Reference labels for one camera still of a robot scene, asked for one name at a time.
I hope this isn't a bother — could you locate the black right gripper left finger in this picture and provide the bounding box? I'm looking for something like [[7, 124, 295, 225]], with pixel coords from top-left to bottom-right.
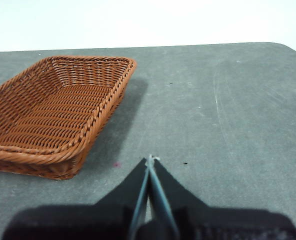
[[1, 157, 151, 240]]

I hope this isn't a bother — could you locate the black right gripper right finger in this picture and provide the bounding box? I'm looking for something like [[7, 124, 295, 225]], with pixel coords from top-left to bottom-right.
[[135, 157, 296, 240]]

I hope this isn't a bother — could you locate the brown woven wicker basket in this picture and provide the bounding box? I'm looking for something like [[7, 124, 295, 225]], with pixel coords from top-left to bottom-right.
[[0, 55, 138, 181]]

